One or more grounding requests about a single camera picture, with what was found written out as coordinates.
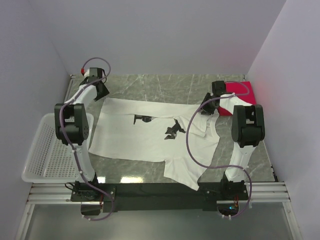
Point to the folded red t shirt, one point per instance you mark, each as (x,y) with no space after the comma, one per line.
(244,96)

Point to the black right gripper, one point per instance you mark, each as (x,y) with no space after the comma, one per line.
(207,111)

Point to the white plastic basket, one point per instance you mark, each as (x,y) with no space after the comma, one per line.
(49,161)

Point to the black base beam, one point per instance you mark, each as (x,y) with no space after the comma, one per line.
(115,197)

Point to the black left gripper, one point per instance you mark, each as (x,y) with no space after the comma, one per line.
(105,92)

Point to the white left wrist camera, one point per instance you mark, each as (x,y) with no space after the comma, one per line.
(86,72)

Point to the white t shirt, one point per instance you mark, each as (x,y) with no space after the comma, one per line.
(157,132)

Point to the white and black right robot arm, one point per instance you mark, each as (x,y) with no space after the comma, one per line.
(247,129)

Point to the aluminium rail frame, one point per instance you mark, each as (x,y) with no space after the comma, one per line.
(56,194)

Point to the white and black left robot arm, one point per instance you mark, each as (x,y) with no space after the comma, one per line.
(72,124)

